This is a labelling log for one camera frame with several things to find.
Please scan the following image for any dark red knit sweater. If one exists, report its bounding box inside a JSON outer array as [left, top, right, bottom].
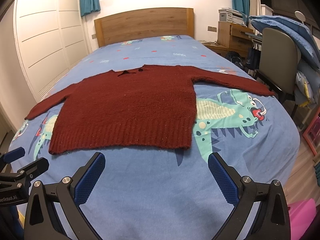
[[27, 65, 271, 154]]

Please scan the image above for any pink plastic box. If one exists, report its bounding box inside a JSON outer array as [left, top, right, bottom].
[[288, 198, 317, 240]]

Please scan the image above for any pink storage shelf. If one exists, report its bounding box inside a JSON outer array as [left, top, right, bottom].
[[303, 115, 319, 156]]

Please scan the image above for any white wardrobe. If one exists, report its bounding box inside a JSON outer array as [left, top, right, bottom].
[[14, 0, 88, 102]]

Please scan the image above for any grey chair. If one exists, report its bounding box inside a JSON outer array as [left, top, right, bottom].
[[253, 27, 302, 123]]

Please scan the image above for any blue folded quilt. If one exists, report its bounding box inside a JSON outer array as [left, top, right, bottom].
[[249, 15, 319, 83]]

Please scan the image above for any black bag on floor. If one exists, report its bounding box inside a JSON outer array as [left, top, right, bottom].
[[225, 51, 245, 71]]

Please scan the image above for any wooden desk cabinet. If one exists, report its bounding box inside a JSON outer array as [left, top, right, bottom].
[[203, 22, 254, 59]]

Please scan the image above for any wooden headboard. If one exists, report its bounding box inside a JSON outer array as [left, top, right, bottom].
[[94, 8, 195, 48]]

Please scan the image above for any grey printer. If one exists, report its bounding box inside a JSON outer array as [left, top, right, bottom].
[[219, 8, 247, 26]]

